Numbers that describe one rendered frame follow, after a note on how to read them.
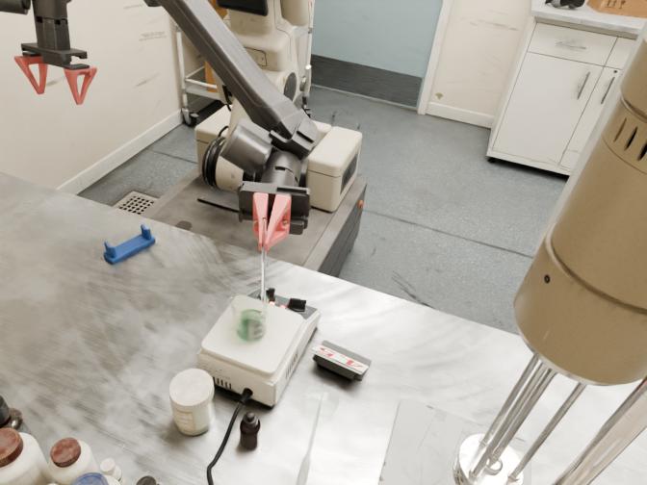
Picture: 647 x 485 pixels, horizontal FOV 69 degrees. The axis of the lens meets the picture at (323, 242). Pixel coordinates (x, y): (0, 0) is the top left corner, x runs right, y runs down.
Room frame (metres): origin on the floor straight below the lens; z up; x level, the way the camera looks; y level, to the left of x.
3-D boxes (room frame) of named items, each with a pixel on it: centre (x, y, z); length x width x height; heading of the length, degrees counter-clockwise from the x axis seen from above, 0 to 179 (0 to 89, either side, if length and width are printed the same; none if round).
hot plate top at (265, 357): (0.46, 0.09, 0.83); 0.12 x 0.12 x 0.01; 74
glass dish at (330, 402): (0.40, -0.03, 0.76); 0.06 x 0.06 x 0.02
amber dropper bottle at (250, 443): (0.34, 0.07, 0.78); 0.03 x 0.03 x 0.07
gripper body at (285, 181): (0.58, 0.08, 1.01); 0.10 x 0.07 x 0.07; 90
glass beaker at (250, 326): (0.46, 0.10, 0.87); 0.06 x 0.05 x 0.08; 116
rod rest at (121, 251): (0.71, 0.39, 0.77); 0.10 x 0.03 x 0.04; 145
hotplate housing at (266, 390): (0.49, 0.08, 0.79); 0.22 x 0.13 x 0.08; 164
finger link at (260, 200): (0.51, 0.07, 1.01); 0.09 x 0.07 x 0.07; 0
